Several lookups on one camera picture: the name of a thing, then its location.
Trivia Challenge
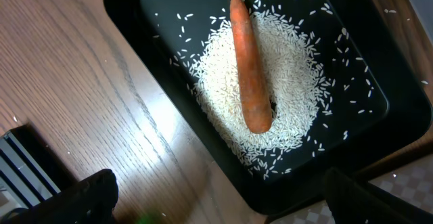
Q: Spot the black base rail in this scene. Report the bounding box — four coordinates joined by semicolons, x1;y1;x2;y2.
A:
1;124;77;223

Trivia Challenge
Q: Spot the pile of white rice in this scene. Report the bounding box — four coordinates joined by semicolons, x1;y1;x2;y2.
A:
150;0;376;181

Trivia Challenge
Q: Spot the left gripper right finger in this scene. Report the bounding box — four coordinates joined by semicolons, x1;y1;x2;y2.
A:
322;168;432;224

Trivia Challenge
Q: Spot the dark brown serving tray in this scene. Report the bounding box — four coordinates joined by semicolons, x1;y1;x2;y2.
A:
270;149;433;224

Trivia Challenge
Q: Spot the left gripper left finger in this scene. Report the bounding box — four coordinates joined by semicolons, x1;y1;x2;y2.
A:
1;169;118;224

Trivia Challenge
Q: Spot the orange carrot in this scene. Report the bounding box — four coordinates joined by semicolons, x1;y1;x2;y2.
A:
229;0;272;134

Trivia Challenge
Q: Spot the black rectangular tray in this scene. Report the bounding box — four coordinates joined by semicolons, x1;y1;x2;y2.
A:
104;0;432;215

